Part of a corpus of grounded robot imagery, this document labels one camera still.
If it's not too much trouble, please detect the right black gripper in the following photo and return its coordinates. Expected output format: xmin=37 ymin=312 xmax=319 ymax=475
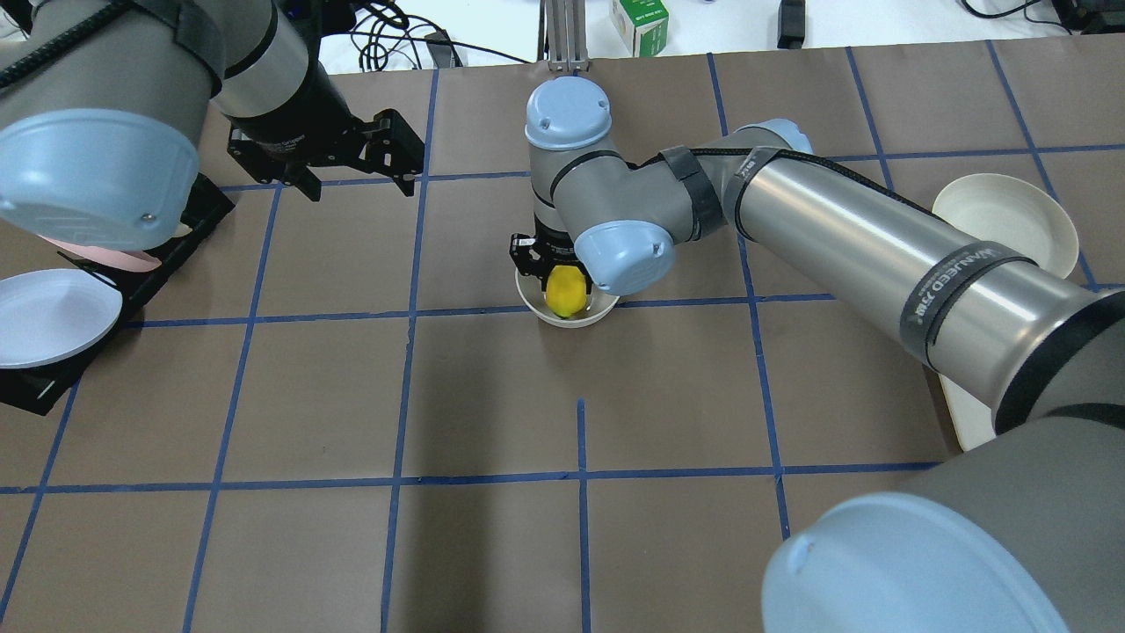
xmin=509 ymin=215 xmax=593 ymax=313

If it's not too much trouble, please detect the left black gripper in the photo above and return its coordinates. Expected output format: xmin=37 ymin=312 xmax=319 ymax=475
xmin=228 ymin=93 xmax=425 ymax=204

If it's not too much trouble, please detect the yellow lemon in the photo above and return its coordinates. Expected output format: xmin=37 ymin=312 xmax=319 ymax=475
xmin=545 ymin=266 xmax=586 ymax=319

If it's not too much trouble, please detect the white bowl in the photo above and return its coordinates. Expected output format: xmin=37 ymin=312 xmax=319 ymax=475
xmin=513 ymin=265 xmax=620 ymax=329

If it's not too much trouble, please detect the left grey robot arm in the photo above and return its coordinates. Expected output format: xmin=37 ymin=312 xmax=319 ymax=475
xmin=1 ymin=1 xmax=425 ymax=250

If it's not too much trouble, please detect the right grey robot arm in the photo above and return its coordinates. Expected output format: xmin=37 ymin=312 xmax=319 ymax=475
xmin=512 ymin=76 xmax=1124 ymax=632

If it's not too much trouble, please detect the cream plate in rack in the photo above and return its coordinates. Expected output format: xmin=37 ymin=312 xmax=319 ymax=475
xmin=172 ymin=221 xmax=194 ymax=239

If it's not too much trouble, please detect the pink plate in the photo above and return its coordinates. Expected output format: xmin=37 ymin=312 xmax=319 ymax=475
xmin=41 ymin=236 xmax=163 ymax=273

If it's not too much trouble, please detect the green white carton box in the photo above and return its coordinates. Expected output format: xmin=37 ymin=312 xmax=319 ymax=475
xmin=610 ymin=1 xmax=671 ymax=58

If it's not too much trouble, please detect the white plate in rack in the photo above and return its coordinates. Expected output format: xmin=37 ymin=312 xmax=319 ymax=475
xmin=1 ymin=268 xmax=123 ymax=370

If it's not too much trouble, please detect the black device on desk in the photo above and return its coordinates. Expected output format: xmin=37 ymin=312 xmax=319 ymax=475
xmin=776 ymin=0 xmax=807 ymax=49

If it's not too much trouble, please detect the black dish rack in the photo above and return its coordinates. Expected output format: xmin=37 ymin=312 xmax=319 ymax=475
xmin=1 ymin=175 xmax=236 ymax=416

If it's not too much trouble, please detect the cream round plate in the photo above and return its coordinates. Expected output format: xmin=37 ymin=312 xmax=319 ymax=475
xmin=932 ymin=173 xmax=1079 ymax=278

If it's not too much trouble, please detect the white rectangular tray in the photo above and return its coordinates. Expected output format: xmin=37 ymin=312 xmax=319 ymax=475
xmin=939 ymin=376 xmax=998 ymax=453

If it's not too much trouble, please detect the black cables bundle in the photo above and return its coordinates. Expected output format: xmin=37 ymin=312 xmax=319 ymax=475
xmin=325 ymin=0 xmax=533 ymax=75

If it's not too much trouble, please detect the aluminium frame post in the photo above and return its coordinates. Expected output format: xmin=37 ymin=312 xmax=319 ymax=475
xmin=539 ymin=1 xmax=590 ymax=73

